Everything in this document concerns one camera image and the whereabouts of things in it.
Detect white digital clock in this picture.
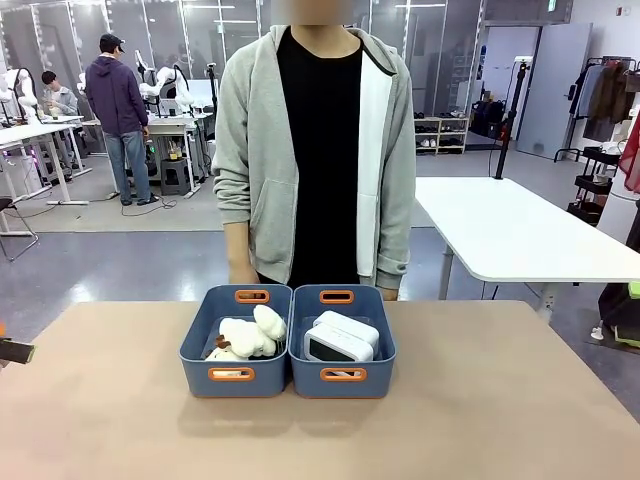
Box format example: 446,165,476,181
303,323,376,364
312,309,382,351

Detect person's left forearm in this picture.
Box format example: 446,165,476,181
374,149,417,291

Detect person's right forearm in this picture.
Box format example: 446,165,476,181
222,223,252,266

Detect person's right hand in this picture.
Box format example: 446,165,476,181
228,258,262,287

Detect black utility cart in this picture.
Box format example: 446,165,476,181
566,144,624,227

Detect black metal chair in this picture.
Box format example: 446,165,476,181
0,196,40,263

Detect red cloth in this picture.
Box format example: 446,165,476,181
618,112,640,196

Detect large white table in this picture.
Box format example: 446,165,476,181
414,175,640,315

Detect clothes rack with coats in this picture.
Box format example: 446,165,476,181
553,55,640,164

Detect black tripod stand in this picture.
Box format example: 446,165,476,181
493,57,533,181

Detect gray door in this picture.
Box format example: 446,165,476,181
514,22,594,160

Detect white long desk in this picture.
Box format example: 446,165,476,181
0,115,92,207

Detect black bags pile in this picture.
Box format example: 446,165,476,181
469,98,507,140

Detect gray plastic stool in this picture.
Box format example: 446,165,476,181
159,157,193,198

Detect white shoe shelf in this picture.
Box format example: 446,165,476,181
413,115,471,156

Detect seated person gray top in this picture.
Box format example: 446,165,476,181
40,69,80,119

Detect man in purple hoodie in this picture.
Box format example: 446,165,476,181
84,33,159,208

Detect white workbench desk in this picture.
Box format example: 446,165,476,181
147,113,214,200

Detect person in gray hoodie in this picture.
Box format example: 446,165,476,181
212,0,418,302

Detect blue basket orange handles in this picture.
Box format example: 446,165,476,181
288,283,399,400
178,283,294,400

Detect black camera tripod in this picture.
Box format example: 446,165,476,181
204,62,224,146

